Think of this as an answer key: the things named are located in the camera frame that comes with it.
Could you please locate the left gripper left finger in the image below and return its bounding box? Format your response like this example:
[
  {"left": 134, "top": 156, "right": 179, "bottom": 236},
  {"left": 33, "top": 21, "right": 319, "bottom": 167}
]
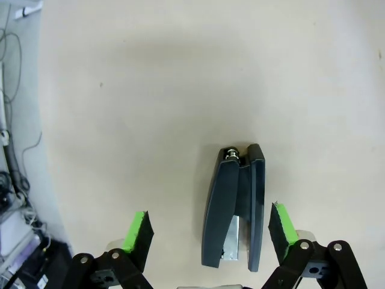
[{"left": 60, "top": 210, "right": 155, "bottom": 289}]

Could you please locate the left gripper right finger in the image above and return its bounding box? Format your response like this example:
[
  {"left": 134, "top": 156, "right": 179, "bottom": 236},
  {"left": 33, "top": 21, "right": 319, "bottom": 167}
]
[{"left": 261, "top": 203, "right": 369, "bottom": 289}]

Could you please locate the black stapler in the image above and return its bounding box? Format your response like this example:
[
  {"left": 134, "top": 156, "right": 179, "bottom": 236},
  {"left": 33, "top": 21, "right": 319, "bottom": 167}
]
[{"left": 200, "top": 143, "right": 267, "bottom": 273}]

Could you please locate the black equipment box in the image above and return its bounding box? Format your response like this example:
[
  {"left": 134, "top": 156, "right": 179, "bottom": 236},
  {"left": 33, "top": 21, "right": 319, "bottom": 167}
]
[{"left": 0, "top": 237, "right": 75, "bottom": 289}]

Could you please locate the white equipment box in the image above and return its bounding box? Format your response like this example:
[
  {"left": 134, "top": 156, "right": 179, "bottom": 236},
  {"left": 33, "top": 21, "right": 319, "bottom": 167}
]
[{"left": 0, "top": 210, "right": 34, "bottom": 260}]

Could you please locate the white power strip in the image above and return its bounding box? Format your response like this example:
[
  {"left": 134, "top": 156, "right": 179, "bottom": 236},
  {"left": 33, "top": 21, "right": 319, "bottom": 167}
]
[{"left": 14, "top": 0, "right": 45, "bottom": 20}]

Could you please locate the grey corrugated hose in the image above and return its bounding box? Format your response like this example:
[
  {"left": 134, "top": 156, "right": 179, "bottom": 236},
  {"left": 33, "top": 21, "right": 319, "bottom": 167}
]
[{"left": 6, "top": 141, "right": 23, "bottom": 201}]

